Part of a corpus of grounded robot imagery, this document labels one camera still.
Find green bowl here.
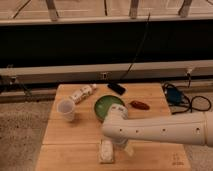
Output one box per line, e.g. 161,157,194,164
94,95,125,122

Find black cable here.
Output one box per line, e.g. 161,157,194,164
119,12,152,84

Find white sponge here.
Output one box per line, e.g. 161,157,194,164
98,140,114,164

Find black rectangular device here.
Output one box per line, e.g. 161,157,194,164
108,83,126,95

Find black floor cables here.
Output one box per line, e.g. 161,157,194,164
161,82,212,115

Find clear plastic cup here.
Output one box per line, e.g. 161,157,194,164
57,98,75,121

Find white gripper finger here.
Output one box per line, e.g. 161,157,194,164
124,144,134,156

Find blue power box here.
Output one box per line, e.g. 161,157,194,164
166,88,182,104

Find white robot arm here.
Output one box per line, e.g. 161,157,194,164
102,104,213,156

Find red chili pepper toy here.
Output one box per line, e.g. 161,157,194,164
130,101,150,110

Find white plastic bottle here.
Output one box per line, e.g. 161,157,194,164
70,84,97,104

